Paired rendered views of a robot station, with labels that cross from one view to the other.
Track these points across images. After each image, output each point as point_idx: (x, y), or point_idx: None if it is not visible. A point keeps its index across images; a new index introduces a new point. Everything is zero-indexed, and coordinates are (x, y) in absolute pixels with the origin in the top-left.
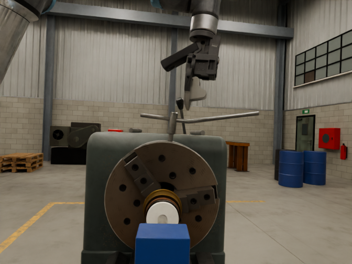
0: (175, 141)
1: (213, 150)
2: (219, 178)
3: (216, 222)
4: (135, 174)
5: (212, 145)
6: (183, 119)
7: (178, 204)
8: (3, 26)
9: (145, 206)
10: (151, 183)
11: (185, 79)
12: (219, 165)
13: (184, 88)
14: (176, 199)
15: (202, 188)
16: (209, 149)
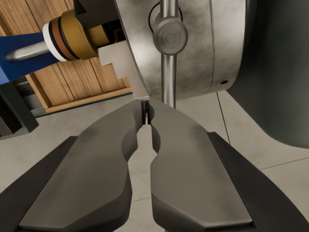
0: (294, 6)
1: (266, 114)
2: (241, 102)
3: None
4: None
5: (277, 116)
6: (163, 75)
7: (80, 58)
8: None
9: (62, 13)
10: (82, 9)
11: (8, 192)
12: (250, 112)
13: (62, 144)
14: (83, 54)
15: (140, 84)
16: (268, 106)
